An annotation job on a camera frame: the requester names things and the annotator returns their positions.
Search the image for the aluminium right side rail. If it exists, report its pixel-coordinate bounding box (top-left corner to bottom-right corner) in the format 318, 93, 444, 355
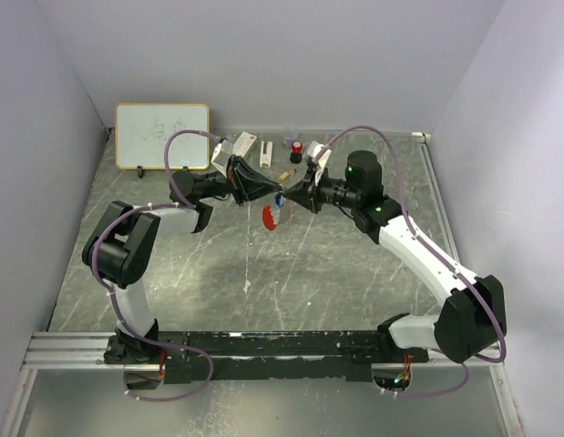
411, 130, 484, 330

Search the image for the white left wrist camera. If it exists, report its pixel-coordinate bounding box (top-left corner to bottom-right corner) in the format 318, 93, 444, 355
210, 138, 234, 177

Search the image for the yellow key tag with key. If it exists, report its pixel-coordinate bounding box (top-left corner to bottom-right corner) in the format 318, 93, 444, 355
278, 168, 297, 182

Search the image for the white stapler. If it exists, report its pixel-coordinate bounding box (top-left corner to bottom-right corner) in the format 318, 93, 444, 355
259, 141, 273, 168

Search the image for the blue key tag with key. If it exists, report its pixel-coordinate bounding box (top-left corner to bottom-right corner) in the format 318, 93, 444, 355
274, 193, 285, 208

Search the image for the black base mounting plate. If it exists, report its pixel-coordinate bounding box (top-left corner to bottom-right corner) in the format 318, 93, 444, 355
103, 330, 428, 384

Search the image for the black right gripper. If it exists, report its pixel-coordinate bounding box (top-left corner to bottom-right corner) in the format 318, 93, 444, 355
284, 165, 360, 214

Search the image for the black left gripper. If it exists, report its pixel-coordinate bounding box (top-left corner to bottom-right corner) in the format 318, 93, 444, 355
201, 154, 282, 207

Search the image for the red black stamp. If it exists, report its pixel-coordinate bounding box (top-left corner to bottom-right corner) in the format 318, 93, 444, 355
290, 141, 303, 164

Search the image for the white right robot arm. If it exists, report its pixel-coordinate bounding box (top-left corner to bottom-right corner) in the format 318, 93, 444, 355
284, 151, 507, 363

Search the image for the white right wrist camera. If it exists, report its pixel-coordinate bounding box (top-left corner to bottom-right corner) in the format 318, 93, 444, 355
306, 140, 332, 169

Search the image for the metal key organizer red handle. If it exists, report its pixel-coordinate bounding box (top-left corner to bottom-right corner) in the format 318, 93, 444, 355
261, 194, 293, 231

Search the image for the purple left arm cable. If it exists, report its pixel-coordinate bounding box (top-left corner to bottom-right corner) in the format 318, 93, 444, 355
90, 129, 228, 402

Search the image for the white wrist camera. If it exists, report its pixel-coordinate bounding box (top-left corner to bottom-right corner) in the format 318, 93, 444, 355
306, 140, 332, 169
210, 138, 234, 177

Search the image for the clear plastic cup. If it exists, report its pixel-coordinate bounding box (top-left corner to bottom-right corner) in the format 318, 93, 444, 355
282, 126, 299, 147

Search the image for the green white staples box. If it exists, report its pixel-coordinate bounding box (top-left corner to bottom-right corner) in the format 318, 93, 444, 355
233, 131, 257, 159

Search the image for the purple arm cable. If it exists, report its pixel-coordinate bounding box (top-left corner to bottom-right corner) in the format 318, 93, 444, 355
308, 125, 510, 398
90, 129, 228, 402

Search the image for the white board yellow frame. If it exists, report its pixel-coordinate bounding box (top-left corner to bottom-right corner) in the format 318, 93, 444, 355
114, 103, 210, 170

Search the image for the aluminium front rail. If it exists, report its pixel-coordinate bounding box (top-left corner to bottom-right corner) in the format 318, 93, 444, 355
21, 329, 505, 371

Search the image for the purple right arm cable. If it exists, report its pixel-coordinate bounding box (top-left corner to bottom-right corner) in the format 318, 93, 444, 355
308, 125, 510, 398

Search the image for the aluminium rail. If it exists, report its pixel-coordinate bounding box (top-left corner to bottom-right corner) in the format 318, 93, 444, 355
21, 329, 505, 371
411, 130, 484, 330

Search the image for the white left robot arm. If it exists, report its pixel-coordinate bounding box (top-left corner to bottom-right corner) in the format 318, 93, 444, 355
82, 156, 282, 363

